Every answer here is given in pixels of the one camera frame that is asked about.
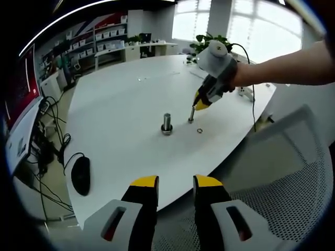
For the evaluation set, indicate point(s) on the thick threaded steel stud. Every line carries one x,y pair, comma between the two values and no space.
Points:
167,120

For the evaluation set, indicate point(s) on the ceiling light strip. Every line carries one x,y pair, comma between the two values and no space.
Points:
78,18

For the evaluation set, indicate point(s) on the grey mesh office chair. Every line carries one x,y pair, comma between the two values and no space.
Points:
288,177

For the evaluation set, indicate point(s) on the large green potted plant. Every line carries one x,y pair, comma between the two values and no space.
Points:
202,45

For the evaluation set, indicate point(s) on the white game controller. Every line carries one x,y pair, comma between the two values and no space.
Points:
246,92

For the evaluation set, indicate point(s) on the person's right hand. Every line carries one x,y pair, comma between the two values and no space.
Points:
242,75

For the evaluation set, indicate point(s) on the computer monitor with red screen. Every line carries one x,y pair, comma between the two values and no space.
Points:
21,86

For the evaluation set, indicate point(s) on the black office chair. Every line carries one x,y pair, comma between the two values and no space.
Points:
145,43

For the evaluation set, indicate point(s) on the white monitor desk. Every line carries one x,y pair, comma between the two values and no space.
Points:
22,133

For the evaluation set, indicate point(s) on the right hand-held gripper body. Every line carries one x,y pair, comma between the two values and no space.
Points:
217,61

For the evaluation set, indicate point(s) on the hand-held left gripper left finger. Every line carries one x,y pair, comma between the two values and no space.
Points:
144,209

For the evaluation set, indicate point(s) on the shelving with white bins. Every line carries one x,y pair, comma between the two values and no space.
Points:
102,39

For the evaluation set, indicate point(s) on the long white side desk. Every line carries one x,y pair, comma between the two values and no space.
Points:
154,49

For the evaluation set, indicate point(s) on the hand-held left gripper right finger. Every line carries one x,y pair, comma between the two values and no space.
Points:
212,209

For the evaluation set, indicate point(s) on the white low cabinet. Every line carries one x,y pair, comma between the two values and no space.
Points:
51,85

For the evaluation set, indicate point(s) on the black computer mouse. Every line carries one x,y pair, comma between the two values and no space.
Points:
80,176

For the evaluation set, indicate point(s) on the thin threaded steel stud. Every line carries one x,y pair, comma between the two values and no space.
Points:
191,115

